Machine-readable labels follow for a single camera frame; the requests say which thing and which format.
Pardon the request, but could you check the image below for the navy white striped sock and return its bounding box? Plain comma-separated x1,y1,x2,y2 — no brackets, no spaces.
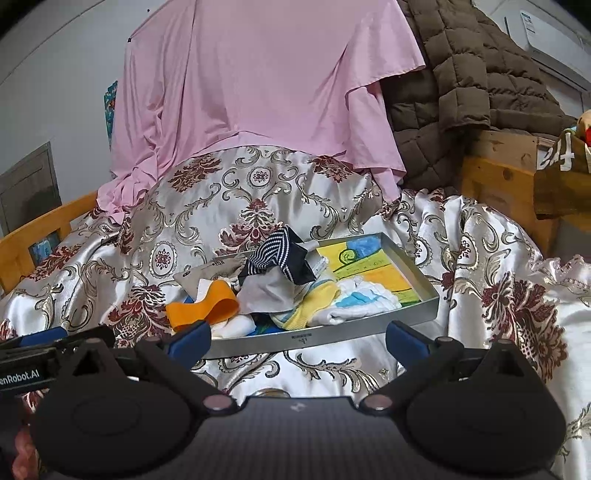
238,225,317,285

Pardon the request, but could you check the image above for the orange cloth strip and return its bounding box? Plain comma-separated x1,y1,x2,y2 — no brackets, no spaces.
165,280,239,332

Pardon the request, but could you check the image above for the white blue fluffy cloth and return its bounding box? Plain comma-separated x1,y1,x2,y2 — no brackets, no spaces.
308,276,403,327

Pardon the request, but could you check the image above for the silver tray with painted bottom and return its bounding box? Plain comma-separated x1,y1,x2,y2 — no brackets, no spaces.
200,232,440,360

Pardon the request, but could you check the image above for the grey cloth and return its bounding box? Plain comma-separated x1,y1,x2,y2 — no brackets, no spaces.
236,267,298,315

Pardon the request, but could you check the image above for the yellow striped towel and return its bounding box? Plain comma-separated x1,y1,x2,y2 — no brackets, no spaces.
270,280,341,331

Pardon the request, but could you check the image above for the floral satin sofa cover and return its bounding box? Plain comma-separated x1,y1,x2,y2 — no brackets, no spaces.
1,146,590,479

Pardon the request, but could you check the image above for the wooden sofa armrest left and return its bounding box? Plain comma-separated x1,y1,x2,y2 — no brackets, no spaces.
0,191,97,294

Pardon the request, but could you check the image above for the wooden sofa armrest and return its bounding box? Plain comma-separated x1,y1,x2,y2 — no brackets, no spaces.
0,191,97,294
461,130,590,260

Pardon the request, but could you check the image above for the wooden sofa armrest right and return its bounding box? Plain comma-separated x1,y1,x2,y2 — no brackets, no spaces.
461,130,590,260

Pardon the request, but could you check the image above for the olive printed bag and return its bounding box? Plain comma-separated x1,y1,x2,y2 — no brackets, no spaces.
533,110,591,219

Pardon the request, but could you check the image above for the pink draped cloth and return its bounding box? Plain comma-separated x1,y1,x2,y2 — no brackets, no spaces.
97,1,425,221

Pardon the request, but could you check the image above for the brown quilted jacket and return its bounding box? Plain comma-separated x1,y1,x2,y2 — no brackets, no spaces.
381,1,575,190

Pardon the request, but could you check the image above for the white air conditioner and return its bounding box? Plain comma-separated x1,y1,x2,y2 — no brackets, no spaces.
474,1,590,94

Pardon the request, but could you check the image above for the beige drawstring pouch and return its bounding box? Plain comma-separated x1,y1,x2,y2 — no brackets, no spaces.
173,255,246,300

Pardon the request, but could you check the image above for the grey wall panel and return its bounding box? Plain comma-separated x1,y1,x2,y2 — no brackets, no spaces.
1,142,62,235

